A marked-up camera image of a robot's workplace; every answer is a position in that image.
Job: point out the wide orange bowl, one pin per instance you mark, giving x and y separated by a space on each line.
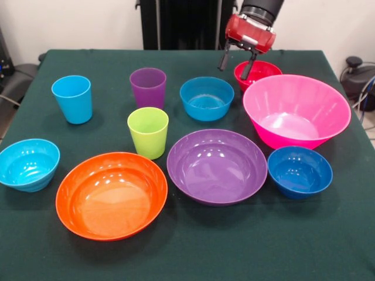
111 202

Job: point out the blue straight-sided bowl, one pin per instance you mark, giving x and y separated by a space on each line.
205 112

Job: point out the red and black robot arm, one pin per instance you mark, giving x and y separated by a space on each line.
262 8

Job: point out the dark blue small bowl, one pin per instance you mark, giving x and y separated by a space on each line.
299 175

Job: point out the black equipment box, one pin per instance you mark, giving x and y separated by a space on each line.
4 58

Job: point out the light blue small bowl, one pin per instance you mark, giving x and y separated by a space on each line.
29 169

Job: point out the lime green plastic cup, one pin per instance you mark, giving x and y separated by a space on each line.
148 137

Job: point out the large pink bowl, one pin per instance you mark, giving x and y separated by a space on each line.
293 99

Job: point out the dark green tablecloth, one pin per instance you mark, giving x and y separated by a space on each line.
205 248

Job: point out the light blue plastic cup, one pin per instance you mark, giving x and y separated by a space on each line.
74 102

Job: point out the wide purple bowl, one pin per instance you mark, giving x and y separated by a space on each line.
216 169

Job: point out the red small bowl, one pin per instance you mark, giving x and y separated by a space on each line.
269 70

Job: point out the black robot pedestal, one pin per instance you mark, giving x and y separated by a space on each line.
181 23

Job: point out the purple plastic cup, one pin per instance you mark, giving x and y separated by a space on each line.
148 93

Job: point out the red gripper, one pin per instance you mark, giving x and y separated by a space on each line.
252 32

